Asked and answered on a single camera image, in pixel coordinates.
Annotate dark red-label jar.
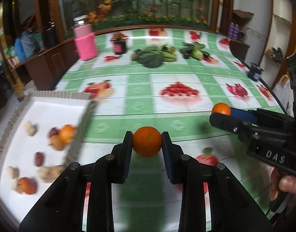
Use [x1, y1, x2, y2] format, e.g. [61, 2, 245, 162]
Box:
[111, 32, 127, 55]

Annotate red jujube date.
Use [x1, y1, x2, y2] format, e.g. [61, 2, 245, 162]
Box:
[48, 127, 59, 138]
[34, 152, 44, 167]

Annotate dark wooden cabinet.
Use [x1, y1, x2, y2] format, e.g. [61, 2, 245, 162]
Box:
[11, 38, 79, 91]

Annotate orange mandarin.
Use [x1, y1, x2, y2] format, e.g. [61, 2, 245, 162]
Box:
[58, 124, 77, 143]
[132, 126, 162, 158]

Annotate small orange tangerine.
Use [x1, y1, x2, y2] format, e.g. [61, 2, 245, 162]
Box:
[211, 103, 231, 115]

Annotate purple bottles on shelf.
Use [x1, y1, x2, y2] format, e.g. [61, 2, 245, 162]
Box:
[228, 22, 239, 40]

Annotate green leafy vegetable pile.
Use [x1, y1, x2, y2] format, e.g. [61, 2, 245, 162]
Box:
[131, 45, 177, 69]

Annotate green cabbage vegetable pile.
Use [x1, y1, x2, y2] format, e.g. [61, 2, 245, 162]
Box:
[179, 42, 210, 60]

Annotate brown longan fruit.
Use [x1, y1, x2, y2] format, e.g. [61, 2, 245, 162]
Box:
[48, 135, 65, 151]

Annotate black table clamp device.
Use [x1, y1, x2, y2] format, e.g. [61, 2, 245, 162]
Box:
[247, 62, 263, 82]

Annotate pink sleeved bottle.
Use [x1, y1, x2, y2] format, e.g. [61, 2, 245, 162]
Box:
[73, 15, 98, 61]

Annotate person's right hand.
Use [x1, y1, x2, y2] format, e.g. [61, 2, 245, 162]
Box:
[269, 168, 296, 201]

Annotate green checkered fruit tablecloth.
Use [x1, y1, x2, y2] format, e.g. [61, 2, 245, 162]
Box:
[54, 28, 286, 232]

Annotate round beige cake piece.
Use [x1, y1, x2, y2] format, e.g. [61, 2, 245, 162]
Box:
[24, 121, 37, 136]

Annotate white striped-rim tray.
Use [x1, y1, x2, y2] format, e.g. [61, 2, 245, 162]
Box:
[0, 91, 94, 229]

